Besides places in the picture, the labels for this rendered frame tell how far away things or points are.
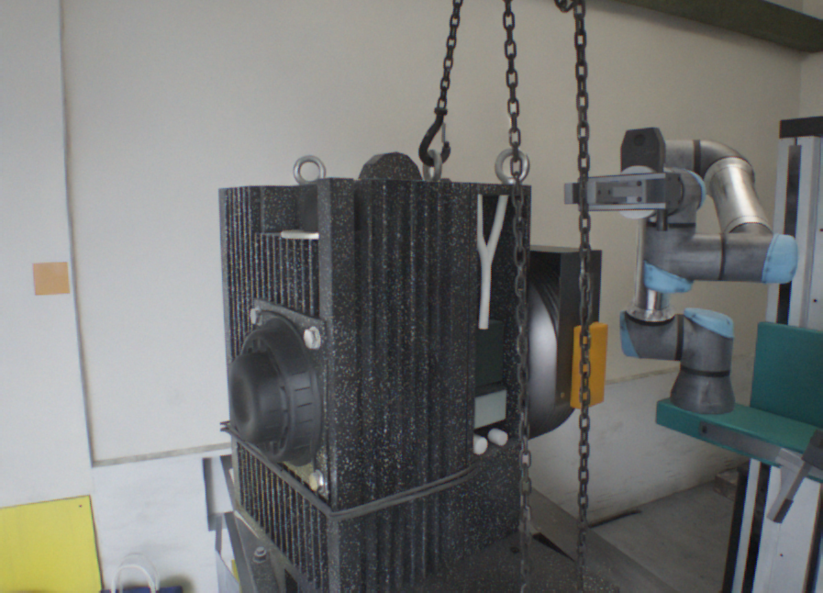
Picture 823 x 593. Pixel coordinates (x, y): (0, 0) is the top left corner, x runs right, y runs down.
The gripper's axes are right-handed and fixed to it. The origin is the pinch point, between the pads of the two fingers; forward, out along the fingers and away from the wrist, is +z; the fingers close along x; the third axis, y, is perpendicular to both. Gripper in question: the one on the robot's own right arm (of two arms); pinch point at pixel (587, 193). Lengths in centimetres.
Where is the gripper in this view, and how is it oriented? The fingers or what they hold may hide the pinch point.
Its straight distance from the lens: 72.5
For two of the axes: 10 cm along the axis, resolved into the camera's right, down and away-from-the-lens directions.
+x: -6.7, -0.7, 7.4
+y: 0.4, 9.9, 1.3
